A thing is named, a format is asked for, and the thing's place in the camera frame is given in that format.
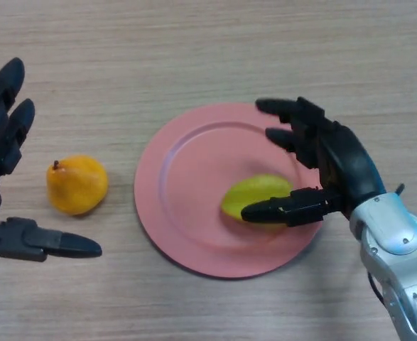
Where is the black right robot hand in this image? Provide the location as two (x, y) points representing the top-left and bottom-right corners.
(241, 96), (389, 228)

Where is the yellow green starfruit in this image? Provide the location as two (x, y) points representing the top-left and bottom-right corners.
(221, 174), (294, 230)

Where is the pink round plate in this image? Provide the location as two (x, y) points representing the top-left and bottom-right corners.
(134, 102), (328, 280)

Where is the orange yellow pear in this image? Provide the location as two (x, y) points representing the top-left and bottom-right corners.
(46, 154), (109, 217)

